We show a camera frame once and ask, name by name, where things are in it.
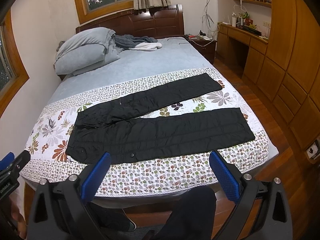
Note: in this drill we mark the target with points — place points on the dark wooden nightstand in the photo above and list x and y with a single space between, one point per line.
205 47

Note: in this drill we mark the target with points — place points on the grey folded duvet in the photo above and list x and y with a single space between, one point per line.
86 51

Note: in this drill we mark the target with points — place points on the wooden side window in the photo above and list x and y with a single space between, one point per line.
13 73

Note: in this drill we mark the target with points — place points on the wooden desk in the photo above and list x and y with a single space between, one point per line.
239 48

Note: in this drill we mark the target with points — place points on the black padded pants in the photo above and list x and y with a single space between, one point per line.
121 127

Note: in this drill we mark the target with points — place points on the floral white quilt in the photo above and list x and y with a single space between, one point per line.
150 139

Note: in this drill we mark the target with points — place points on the wooden wardrobe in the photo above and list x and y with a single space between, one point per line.
289 76

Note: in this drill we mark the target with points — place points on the person's left hand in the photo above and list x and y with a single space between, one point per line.
17 216

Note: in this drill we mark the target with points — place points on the white desk lamp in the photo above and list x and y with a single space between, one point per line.
239 15

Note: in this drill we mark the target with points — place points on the grey white fleece blanket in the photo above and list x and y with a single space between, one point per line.
130 42

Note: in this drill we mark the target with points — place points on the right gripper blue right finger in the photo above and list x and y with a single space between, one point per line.
227 176

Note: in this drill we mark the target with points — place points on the dark wooden headboard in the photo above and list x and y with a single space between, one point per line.
157 23

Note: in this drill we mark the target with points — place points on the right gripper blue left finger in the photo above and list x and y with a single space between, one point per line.
92 176

